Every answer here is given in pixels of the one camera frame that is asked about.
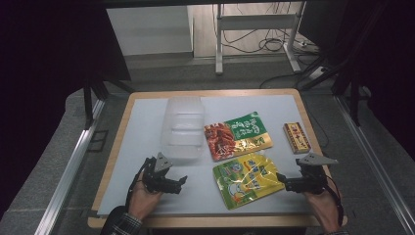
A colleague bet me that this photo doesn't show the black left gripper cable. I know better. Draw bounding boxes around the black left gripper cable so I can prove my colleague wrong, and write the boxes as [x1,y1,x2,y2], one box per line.
[124,159,152,211]

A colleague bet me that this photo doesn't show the aluminium rail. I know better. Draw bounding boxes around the aluminium rail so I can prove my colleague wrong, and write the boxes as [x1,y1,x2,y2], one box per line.
[33,99,106,235]
[335,94,415,235]

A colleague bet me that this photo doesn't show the small yellow and red box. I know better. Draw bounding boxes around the small yellow and red box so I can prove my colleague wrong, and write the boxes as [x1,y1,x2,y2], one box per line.
[282,121,312,156]

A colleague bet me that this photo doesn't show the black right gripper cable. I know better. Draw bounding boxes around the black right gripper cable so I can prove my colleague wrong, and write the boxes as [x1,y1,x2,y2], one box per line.
[322,175,346,227]

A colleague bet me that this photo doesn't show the yellow and green snack packet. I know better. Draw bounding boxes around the yellow and green snack packet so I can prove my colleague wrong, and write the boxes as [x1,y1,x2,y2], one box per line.
[212,152,287,212]

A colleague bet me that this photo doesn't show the black metal stand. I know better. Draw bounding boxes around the black metal stand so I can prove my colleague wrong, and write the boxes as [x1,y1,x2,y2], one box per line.
[82,72,135,130]
[299,57,374,127]

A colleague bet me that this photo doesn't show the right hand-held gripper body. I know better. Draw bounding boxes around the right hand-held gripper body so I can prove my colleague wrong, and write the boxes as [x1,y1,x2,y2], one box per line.
[295,152,340,196]

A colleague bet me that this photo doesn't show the white metal desk frame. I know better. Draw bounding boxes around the white metal desk frame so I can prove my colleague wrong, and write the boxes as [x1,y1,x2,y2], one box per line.
[213,1,308,75]

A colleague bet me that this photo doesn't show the black floor cables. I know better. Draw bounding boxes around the black floor cables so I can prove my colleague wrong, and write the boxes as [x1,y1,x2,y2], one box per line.
[211,3,327,90]

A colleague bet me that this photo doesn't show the black floor bracket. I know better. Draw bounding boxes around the black floor bracket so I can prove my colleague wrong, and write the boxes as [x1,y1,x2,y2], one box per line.
[86,129,110,153]

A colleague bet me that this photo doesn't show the person's left hand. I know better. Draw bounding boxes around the person's left hand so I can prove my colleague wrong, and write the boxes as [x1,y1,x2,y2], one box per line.
[126,172,164,221]

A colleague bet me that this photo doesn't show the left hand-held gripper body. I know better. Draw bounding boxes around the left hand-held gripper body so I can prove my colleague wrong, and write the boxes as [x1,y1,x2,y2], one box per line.
[141,152,174,194]

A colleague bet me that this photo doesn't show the red and green snack packet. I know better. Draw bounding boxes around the red and green snack packet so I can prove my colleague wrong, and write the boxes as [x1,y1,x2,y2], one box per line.
[204,111,274,163]

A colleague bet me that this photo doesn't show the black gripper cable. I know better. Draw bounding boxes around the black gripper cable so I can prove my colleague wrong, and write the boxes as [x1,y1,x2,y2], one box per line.
[322,175,346,227]
[124,159,152,211]

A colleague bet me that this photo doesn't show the person's right hand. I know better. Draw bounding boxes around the person's right hand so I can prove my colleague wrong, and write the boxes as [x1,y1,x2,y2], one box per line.
[302,177,343,233]

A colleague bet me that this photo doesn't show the translucent plastic container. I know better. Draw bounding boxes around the translucent plastic container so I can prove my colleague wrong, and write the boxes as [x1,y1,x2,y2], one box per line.
[160,95,207,163]

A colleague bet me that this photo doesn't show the white cabinet panel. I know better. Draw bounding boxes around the white cabinet panel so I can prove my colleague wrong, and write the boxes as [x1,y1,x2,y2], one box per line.
[106,5,194,57]

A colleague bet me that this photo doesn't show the white power strip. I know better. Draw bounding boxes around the white power strip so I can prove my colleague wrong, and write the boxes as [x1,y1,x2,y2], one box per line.
[307,66,328,81]

